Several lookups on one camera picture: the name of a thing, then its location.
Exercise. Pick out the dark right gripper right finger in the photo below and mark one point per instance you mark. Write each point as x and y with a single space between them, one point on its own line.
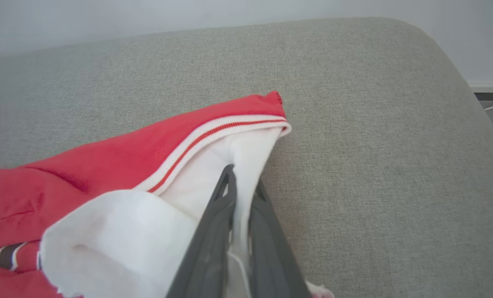
271 256

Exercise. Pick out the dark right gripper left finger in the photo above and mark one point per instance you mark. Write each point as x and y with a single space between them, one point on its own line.
209 248

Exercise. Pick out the red basketball jersey number 23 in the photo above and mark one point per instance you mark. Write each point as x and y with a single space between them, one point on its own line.
106 174

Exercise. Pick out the grey fabric sofa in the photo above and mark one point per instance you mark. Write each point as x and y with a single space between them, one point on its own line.
374 165

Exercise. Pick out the white wall baseboard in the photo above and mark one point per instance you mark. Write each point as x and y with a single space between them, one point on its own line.
490 89

